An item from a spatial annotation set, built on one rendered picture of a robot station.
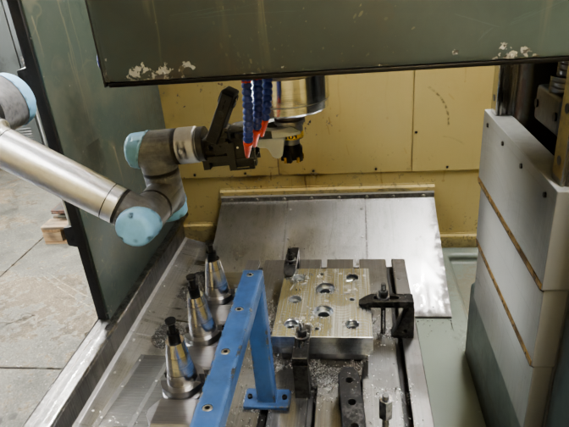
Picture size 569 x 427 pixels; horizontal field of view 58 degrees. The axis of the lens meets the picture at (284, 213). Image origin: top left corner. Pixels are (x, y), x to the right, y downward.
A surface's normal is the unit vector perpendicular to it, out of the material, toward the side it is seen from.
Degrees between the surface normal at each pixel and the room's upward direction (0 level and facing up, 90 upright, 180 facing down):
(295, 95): 90
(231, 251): 24
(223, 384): 0
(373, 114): 90
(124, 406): 8
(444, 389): 0
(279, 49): 90
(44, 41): 90
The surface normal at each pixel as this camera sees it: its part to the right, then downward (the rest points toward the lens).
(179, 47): -0.11, 0.44
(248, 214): -0.11, -0.65
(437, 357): -0.08, -0.90
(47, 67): 0.99, -0.02
